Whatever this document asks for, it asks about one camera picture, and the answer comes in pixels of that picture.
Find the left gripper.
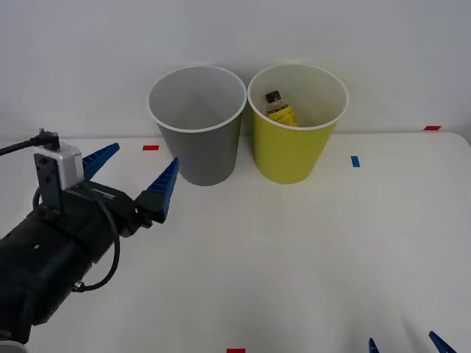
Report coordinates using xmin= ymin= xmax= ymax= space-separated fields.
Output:
xmin=39 ymin=142 xmax=180 ymax=264

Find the small bottle with yellow label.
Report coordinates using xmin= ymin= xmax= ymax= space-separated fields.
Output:
xmin=263 ymin=90 xmax=300 ymax=128

